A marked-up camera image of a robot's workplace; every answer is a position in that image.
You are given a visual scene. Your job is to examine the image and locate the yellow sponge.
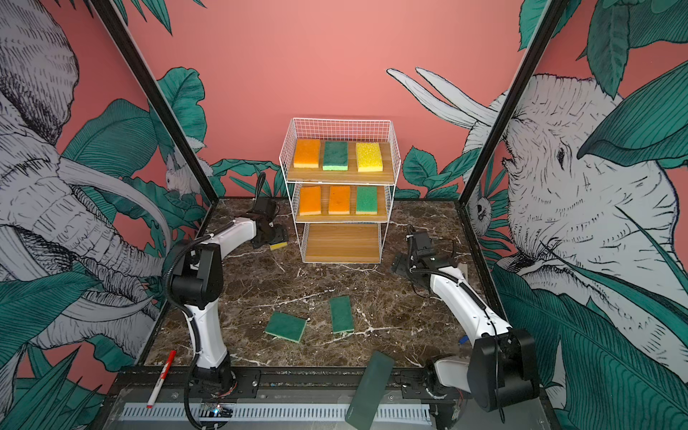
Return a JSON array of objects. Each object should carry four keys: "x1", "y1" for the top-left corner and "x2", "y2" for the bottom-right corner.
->
[
  {"x1": 356, "y1": 143, "x2": 383, "y2": 172},
  {"x1": 270, "y1": 242, "x2": 288, "y2": 251}
]

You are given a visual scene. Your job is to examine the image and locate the left black frame post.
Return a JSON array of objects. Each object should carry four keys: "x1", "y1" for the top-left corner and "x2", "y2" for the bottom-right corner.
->
[{"x1": 90, "y1": 0, "x2": 220, "y2": 205}]

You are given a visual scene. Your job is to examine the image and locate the beige plastic clip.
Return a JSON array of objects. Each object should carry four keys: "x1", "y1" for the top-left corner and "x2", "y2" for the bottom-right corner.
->
[{"x1": 458, "y1": 263, "x2": 469, "y2": 280}]

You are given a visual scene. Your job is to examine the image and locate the black frame post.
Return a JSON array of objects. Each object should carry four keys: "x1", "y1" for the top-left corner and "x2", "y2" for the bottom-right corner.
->
[
  {"x1": 459, "y1": 0, "x2": 569, "y2": 208},
  {"x1": 90, "y1": 0, "x2": 220, "y2": 205}
]

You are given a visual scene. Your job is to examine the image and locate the orange sponge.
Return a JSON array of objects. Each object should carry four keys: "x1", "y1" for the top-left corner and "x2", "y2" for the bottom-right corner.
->
[
  {"x1": 298, "y1": 186, "x2": 322, "y2": 216},
  {"x1": 293, "y1": 139, "x2": 321, "y2": 169},
  {"x1": 328, "y1": 186, "x2": 351, "y2": 215}
]

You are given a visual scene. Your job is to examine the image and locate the white slotted cable duct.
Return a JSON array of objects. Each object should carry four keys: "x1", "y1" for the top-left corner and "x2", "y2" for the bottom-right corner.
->
[{"x1": 118, "y1": 402, "x2": 432, "y2": 425}]

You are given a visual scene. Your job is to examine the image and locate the right black frame post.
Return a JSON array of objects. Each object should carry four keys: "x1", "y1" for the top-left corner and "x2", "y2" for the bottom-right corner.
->
[{"x1": 459, "y1": 0, "x2": 569, "y2": 208}]

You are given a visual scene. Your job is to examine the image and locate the dark green foreground sponge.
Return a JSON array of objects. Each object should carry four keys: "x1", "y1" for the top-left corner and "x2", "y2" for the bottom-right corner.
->
[{"x1": 345, "y1": 351, "x2": 394, "y2": 430}]

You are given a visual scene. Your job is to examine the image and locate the red white marker pen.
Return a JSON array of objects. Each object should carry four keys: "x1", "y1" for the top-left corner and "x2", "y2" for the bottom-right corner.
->
[{"x1": 146, "y1": 350, "x2": 177, "y2": 410}]

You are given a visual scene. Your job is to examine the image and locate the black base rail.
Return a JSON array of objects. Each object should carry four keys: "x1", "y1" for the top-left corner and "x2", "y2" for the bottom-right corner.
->
[{"x1": 109, "y1": 364, "x2": 544, "y2": 401}]

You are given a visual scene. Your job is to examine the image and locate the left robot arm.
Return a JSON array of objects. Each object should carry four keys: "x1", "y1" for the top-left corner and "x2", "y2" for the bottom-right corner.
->
[{"x1": 163, "y1": 192, "x2": 288, "y2": 395}]

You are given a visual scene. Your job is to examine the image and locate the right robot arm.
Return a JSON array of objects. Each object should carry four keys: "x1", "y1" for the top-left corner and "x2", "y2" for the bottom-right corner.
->
[{"x1": 392, "y1": 227, "x2": 540, "y2": 411}]

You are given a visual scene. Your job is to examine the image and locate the white wire three-tier shelf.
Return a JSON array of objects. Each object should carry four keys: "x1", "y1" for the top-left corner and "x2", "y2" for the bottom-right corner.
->
[{"x1": 279, "y1": 118, "x2": 401, "y2": 264}]

